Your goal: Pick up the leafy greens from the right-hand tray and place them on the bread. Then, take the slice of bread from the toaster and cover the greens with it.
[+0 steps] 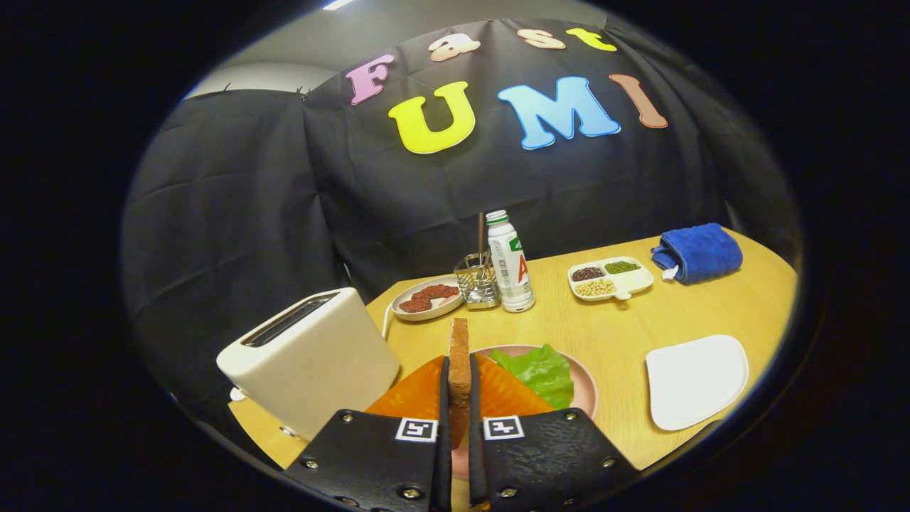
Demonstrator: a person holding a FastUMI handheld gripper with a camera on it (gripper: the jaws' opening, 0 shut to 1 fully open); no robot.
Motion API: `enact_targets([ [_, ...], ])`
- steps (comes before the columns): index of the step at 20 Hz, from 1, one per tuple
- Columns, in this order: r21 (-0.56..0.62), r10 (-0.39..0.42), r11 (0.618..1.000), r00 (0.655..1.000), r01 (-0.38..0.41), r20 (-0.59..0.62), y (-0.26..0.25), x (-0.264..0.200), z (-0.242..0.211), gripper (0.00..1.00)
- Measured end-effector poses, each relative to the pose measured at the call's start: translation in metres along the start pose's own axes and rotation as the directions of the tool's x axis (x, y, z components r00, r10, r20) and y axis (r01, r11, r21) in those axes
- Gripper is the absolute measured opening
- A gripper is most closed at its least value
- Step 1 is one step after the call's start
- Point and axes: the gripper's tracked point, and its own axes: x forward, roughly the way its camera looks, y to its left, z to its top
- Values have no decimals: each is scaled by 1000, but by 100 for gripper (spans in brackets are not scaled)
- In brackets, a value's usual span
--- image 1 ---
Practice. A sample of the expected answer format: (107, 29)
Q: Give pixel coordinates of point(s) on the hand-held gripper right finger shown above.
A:
(554, 462)

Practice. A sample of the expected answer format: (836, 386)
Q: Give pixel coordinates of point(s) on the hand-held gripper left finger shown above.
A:
(370, 462)

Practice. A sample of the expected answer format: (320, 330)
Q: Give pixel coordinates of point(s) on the green lettuce leaf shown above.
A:
(540, 373)

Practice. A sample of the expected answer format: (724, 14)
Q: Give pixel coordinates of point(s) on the toasted brown bread slice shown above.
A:
(459, 355)

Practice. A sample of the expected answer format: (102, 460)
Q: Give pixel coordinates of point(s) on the pink round plate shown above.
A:
(584, 387)

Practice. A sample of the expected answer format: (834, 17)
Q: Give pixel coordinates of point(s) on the cream white toaster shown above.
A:
(320, 363)

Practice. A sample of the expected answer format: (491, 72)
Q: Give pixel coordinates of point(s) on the white square plate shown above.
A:
(697, 384)

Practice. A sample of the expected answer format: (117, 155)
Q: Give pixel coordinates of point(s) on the beige plate with meat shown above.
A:
(434, 311)

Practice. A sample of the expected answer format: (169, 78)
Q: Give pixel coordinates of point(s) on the reddish meat slice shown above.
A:
(414, 304)
(439, 291)

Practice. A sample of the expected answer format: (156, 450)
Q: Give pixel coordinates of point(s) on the pile of yellow soybeans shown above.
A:
(594, 287)

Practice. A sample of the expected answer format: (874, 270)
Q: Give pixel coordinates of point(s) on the pile of dark red beans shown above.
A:
(587, 273)

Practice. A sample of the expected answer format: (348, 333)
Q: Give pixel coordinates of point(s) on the white divided dish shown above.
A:
(633, 284)

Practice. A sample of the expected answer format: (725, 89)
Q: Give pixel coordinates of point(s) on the white drink bottle green cap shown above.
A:
(512, 270)

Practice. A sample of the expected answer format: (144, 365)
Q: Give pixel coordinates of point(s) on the pile of green mung beans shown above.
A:
(621, 267)

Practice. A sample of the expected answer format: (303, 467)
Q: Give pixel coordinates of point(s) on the folded blue towel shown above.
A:
(700, 252)

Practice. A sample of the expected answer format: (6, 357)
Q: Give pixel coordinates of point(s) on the black backdrop cloth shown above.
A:
(249, 213)

